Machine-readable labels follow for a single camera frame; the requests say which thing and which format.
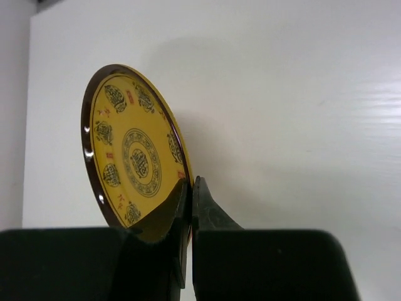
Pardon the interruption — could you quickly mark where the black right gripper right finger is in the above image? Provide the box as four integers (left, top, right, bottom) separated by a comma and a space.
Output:
192, 177, 360, 301

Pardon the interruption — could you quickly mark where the yellow brown patterned plate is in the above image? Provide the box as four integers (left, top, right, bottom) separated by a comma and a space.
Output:
81, 64, 194, 243

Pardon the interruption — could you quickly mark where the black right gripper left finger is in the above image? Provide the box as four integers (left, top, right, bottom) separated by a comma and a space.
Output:
1, 179, 190, 300

